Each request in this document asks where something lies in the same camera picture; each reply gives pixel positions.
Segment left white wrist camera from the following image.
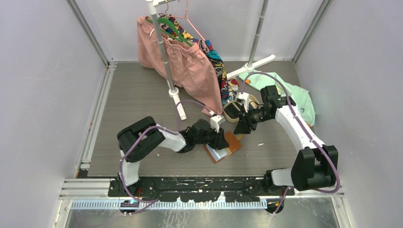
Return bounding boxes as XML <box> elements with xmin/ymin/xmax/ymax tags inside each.
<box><xmin>210</xmin><ymin>115</ymin><xmax>226</xmax><ymax>133</ymax></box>

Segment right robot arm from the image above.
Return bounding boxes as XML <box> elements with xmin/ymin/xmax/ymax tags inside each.
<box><xmin>234</xmin><ymin>85</ymin><xmax>340</xmax><ymax>195</ymax></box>

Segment white clothes rack post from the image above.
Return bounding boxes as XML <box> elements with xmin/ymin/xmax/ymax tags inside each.
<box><xmin>227</xmin><ymin>0</ymin><xmax>276</xmax><ymax>79</ymax></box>
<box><xmin>146</xmin><ymin>0</ymin><xmax>187</xmax><ymax>120</ymax></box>

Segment beige oval card tray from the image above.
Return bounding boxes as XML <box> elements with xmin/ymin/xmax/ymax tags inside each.
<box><xmin>223</xmin><ymin>95</ymin><xmax>259</xmax><ymax>123</ymax></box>

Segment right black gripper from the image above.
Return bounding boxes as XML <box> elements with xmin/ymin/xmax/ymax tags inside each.
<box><xmin>234</xmin><ymin>104</ymin><xmax>273</xmax><ymax>134</ymax></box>

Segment colourful comic print garment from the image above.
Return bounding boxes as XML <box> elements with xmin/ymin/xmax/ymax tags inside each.
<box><xmin>159</xmin><ymin>13</ymin><xmax>240</xmax><ymax>106</ymax></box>

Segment purple cable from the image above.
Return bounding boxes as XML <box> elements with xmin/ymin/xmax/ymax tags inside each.
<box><xmin>240</xmin><ymin>71</ymin><xmax>341</xmax><ymax>216</ymax></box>
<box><xmin>118</xmin><ymin>99</ymin><xmax>218</xmax><ymax>215</ymax></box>

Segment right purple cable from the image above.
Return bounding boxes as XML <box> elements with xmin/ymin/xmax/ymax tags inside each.
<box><xmin>240</xmin><ymin>71</ymin><xmax>341</xmax><ymax>216</ymax></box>

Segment white clothes rack left post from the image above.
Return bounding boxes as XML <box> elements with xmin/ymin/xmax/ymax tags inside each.
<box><xmin>146</xmin><ymin>0</ymin><xmax>187</xmax><ymax>120</ymax></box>

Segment brown leather card holder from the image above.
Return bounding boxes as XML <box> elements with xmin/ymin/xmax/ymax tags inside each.
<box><xmin>203</xmin><ymin>131</ymin><xmax>243</xmax><ymax>164</ymax></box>

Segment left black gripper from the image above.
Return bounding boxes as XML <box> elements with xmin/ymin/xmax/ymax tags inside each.
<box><xmin>194</xmin><ymin>123</ymin><xmax>229</xmax><ymax>150</ymax></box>

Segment pink wire hanger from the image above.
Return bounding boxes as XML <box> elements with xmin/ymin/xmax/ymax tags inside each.
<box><xmin>172</xmin><ymin>0</ymin><xmax>206</xmax><ymax>41</ymax></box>

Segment white clothes rack right post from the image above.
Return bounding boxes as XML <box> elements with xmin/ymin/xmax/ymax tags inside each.
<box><xmin>227</xmin><ymin>0</ymin><xmax>276</xmax><ymax>79</ymax></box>

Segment pink skirt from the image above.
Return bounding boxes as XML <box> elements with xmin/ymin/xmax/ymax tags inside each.
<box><xmin>137</xmin><ymin>16</ymin><xmax>223</xmax><ymax>114</ymax></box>

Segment green clothes hanger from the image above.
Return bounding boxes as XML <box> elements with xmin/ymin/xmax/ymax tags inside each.
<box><xmin>156</xmin><ymin>18</ymin><xmax>193</xmax><ymax>47</ymax></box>

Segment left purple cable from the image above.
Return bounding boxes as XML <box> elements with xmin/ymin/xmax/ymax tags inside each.
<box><xmin>118</xmin><ymin>99</ymin><xmax>218</xmax><ymax>215</ymax></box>

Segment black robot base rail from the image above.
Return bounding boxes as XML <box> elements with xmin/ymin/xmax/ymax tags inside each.
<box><xmin>128</xmin><ymin>176</ymin><xmax>286</xmax><ymax>202</ymax></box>

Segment mint cartoon print cloth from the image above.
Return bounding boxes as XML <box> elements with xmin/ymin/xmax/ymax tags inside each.
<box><xmin>247</xmin><ymin>70</ymin><xmax>316</xmax><ymax>127</ymax></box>

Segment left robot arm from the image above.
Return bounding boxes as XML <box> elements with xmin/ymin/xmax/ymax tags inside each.
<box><xmin>117</xmin><ymin>115</ymin><xmax>230</xmax><ymax>196</ymax></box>

